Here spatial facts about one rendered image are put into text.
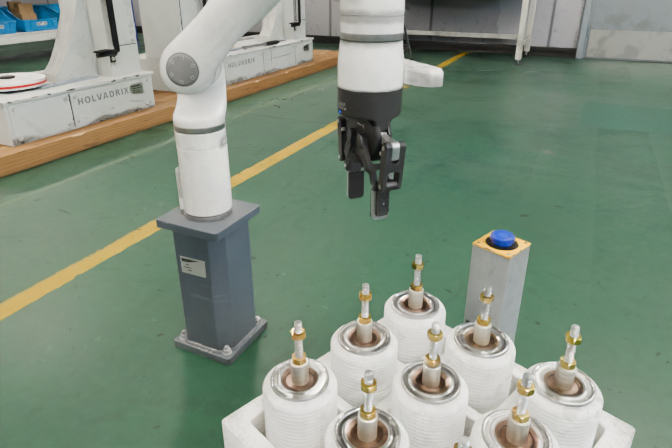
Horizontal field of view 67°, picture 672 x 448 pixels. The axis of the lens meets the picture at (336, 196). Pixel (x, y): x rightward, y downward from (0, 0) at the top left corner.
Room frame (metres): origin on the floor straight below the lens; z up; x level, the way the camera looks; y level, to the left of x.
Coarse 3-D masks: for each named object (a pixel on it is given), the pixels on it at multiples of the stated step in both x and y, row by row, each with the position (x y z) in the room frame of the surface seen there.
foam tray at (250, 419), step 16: (400, 368) 0.61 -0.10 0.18; (512, 384) 0.60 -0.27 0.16; (256, 400) 0.55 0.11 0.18; (384, 400) 0.55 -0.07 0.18; (512, 400) 0.55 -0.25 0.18; (240, 416) 0.52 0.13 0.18; (256, 416) 0.52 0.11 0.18; (608, 416) 0.52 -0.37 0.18; (224, 432) 0.51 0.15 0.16; (240, 432) 0.49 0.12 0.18; (256, 432) 0.49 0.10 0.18; (464, 432) 0.52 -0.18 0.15; (608, 432) 0.49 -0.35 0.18; (624, 432) 0.49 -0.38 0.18
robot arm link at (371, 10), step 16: (352, 0) 0.57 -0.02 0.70; (368, 0) 0.56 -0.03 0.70; (384, 0) 0.56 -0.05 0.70; (400, 0) 0.57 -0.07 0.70; (352, 16) 0.57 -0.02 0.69; (368, 16) 0.56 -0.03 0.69; (384, 16) 0.56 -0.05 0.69; (400, 16) 0.57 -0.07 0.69; (352, 32) 0.57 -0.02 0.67; (368, 32) 0.56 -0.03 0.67; (384, 32) 0.56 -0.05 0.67; (400, 32) 0.58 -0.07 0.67
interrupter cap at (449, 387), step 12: (420, 360) 0.54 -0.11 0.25; (408, 372) 0.52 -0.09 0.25; (420, 372) 0.52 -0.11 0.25; (444, 372) 0.52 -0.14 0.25; (408, 384) 0.50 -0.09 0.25; (420, 384) 0.50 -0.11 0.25; (444, 384) 0.50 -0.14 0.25; (456, 384) 0.50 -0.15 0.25; (420, 396) 0.48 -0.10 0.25; (432, 396) 0.48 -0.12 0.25; (444, 396) 0.48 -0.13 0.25; (456, 396) 0.48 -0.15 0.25
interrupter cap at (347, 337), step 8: (344, 328) 0.61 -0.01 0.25; (352, 328) 0.61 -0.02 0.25; (376, 328) 0.61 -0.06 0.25; (384, 328) 0.61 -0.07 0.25; (344, 336) 0.59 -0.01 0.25; (352, 336) 0.60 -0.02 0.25; (376, 336) 0.60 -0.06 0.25; (384, 336) 0.59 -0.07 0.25; (344, 344) 0.57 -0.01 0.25; (352, 344) 0.58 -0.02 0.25; (360, 344) 0.58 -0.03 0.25; (368, 344) 0.58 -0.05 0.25; (376, 344) 0.58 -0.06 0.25; (384, 344) 0.58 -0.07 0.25; (352, 352) 0.56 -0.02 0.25; (360, 352) 0.56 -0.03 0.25; (368, 352) 0.56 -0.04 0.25; (376, 352) 0.56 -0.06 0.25
